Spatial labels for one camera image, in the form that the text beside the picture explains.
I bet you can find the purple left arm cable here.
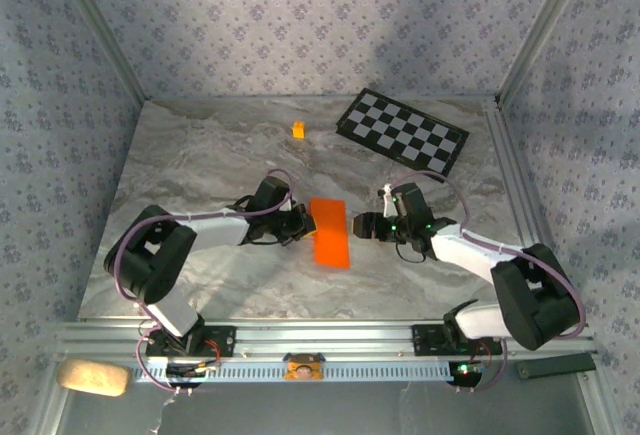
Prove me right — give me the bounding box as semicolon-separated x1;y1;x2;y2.
112;168;296;397

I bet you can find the aluminium frame post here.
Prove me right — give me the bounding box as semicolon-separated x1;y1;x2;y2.
49;0;152;105
494;0;599;109

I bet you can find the black and white checkerboard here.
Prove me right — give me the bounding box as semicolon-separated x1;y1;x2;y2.
334;87;471;185

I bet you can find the orange cartoon face figure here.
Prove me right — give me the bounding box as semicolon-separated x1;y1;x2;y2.
282;352;326;382

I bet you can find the slotted grey cable duct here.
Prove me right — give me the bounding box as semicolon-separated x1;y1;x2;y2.
130;360;484;384

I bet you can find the beige sponge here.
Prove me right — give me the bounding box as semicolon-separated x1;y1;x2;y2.
55;357;133;398

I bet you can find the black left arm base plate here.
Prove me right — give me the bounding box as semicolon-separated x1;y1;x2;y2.
145;325;237;358

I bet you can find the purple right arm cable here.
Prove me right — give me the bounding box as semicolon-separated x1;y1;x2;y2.
394;170;587;396

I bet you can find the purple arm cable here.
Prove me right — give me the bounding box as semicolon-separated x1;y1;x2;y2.
394;170;587;396
112;168;296;397

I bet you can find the black flat bar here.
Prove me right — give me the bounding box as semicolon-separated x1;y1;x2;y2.
516;353;598;381

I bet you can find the orange paper sheet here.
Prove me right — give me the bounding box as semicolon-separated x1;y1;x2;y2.
309;197;352;270

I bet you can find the aluminium side rail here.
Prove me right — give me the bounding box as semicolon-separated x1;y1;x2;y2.
481;104;551;256

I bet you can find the long aluminium mounting rail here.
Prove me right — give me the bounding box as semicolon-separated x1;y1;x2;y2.
53;318;599;362

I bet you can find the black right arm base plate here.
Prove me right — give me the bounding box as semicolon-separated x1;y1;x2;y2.
411;323;504;357

